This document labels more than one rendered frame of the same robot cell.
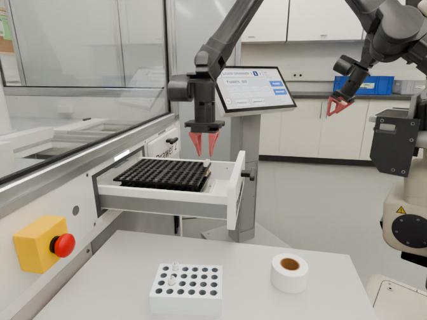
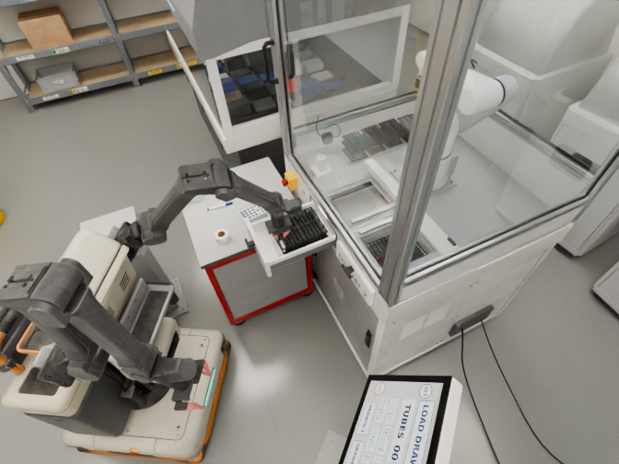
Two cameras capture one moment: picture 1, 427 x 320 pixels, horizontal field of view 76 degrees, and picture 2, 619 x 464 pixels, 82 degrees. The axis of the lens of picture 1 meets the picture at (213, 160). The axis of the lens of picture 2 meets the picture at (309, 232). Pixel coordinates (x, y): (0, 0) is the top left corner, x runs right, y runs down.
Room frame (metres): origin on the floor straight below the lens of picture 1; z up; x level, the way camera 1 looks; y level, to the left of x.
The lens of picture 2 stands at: (1.65, -0.40, 2.14)
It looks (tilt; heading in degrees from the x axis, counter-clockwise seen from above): 50 degrees down; 148
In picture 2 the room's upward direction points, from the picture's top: 4 degrees counter-clockwise
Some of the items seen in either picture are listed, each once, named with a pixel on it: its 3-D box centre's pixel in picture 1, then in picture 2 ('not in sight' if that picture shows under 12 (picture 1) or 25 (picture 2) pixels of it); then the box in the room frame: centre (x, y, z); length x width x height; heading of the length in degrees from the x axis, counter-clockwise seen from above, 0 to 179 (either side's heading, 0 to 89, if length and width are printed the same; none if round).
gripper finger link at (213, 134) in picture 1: (206, 140); not in sight; (0.75, 0.02, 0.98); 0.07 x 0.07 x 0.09; 77
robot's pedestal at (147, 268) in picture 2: not in sight; (139, 272); (0.04, -0.61, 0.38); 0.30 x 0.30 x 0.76; 80
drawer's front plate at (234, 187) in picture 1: (237, 184); (257, 246); (0.68, -0.06, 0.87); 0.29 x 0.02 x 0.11; 170
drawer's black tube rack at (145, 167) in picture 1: (166, 180); (297, 231); (0.71, 0.13, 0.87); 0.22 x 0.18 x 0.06; 80
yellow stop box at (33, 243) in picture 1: (46, 242); (290, 180); (0.41, 0.29, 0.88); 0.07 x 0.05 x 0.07; 170
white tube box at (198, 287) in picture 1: (188, 287); (252, 214); (0.41, 0.05, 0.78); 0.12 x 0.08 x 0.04; 87
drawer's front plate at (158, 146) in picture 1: (164, 148); (354, 272); (1.05, 0.19, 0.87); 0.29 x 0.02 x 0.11; 170
